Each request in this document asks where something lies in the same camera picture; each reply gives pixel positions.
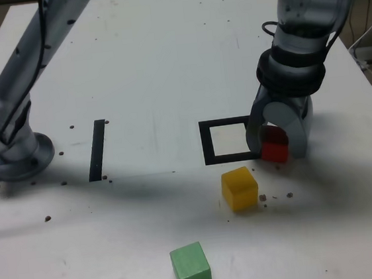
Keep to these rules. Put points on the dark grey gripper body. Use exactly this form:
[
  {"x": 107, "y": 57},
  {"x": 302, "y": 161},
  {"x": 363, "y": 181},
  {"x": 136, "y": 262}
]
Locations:
[{"x": 296, "y": 101}]

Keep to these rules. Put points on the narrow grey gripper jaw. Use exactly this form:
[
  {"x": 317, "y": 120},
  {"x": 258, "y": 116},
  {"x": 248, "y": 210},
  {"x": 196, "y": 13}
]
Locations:
[{"x": 254, "y": 129}]

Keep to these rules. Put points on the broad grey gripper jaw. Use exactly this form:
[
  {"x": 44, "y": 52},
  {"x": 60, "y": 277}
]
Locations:
[{"x": 296, "y": 131}]

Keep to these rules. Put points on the red cube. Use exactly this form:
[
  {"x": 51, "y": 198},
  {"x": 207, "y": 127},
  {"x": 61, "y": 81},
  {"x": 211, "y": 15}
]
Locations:
[{"x": 274, "y": 152}]

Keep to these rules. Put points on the yellow cube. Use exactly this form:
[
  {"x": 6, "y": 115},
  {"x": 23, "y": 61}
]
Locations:
[{"x": 239, "y": 190}]

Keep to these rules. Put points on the green cube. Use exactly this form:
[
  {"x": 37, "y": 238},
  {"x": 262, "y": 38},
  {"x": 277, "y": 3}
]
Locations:
[{"x": 191, "y": 269}]

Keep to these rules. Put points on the black tape square outline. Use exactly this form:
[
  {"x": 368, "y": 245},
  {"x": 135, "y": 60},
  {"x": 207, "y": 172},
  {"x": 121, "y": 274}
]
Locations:
[{"x": 206, "y": 144}]

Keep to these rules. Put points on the black tape strip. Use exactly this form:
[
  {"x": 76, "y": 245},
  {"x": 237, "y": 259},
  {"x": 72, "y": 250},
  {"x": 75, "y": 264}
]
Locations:
[{"x": 96, "y": 149}]

